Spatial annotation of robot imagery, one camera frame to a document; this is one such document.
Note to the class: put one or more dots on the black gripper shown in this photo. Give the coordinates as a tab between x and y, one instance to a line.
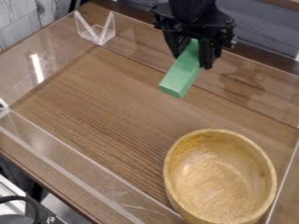
196	19

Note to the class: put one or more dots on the green rectangular block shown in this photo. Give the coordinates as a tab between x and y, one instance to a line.
184	72

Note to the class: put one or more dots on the brown wooden bowl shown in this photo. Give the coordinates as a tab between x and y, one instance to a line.
220	178

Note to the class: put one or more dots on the clear acrylic corner bracket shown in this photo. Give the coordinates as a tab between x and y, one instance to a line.
99	34

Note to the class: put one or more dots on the clear acrylic tray wall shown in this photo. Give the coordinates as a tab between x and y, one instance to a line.
87	125

